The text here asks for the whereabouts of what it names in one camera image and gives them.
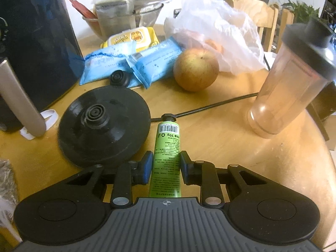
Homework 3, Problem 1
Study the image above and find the white plastic bag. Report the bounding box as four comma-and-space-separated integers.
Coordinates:
164, 0, 267, 75

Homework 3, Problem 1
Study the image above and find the brown pear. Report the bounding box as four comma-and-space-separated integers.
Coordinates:
173, 48, 219, 92

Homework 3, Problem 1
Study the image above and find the clear bag of dark seeds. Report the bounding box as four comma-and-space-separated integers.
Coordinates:
0, 159, 20, 242

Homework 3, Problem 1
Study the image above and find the grey air fryer handle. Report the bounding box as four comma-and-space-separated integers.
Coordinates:
0, 59, 48, 137

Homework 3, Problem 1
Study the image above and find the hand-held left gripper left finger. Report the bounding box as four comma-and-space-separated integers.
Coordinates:
62, 151, 154, 207

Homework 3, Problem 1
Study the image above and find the black kettle base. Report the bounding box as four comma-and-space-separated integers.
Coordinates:
58, 86, 151, 168

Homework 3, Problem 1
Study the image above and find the silver foil packet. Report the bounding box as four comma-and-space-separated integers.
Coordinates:
94, 0, 135, 36

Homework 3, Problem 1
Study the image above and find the blue wipes packet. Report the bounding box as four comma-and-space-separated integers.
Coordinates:
125, 37, 183, 90
79, 42, 137, 85

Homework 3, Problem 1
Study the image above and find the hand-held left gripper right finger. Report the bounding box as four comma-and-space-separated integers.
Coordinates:
179, 151, 269, 206

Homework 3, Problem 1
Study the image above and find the white band loop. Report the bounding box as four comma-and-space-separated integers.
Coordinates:
21, 109, 58, 139

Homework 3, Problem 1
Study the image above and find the green cream tube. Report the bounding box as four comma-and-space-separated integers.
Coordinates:
148, 113, 182, 198

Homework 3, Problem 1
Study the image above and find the glass bowl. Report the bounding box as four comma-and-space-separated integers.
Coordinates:
82, 1, 164, 40

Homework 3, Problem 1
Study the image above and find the green house plant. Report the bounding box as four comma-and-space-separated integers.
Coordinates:
281, 0, 322, 23

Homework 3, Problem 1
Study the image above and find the yellow wet wipes pack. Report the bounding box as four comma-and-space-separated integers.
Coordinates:
100, 27, 160, 53

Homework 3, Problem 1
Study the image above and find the red snack packet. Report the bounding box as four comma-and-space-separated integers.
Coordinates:
68, 0, 97, 19

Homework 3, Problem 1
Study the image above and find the clear shaker bottle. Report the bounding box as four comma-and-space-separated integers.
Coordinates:
247, 18, 336, 139

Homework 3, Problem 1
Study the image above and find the black kettle power cord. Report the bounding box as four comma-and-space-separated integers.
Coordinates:
150, 92, 260, 124

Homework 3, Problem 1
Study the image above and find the small black round cap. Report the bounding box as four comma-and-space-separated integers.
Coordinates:
110, 70, 130, 87

